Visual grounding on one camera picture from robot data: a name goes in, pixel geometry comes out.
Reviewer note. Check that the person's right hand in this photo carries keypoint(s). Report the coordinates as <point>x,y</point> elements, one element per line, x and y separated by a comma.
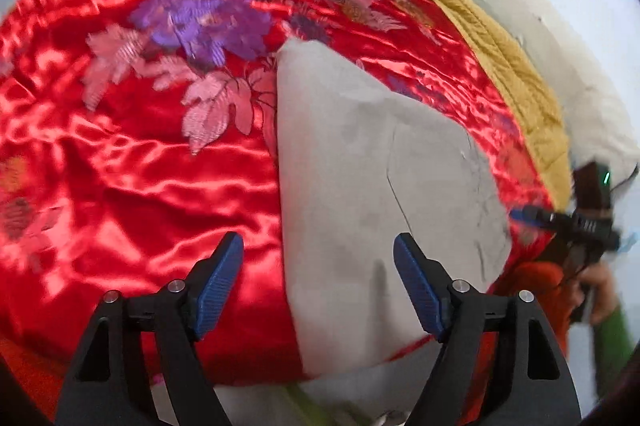
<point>600,288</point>

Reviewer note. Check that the beige pants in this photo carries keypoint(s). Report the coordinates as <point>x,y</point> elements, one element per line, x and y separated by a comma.
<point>350,181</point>

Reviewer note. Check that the red floral satin blanket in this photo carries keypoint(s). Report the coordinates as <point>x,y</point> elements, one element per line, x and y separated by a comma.
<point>125,181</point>

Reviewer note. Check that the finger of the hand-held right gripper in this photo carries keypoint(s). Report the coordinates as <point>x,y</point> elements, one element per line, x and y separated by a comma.
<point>530,216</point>

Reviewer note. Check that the cream pillow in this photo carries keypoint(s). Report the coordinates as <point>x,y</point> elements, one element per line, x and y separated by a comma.
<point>575,71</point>

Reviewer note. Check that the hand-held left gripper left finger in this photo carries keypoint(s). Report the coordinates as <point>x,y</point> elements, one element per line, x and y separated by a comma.
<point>220,286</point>

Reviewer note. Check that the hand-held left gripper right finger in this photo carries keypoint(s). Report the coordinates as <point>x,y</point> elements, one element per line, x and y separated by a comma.
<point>417,286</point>

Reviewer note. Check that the yellow knitted blanket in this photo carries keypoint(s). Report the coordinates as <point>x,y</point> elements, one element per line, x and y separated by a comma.
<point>505,66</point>

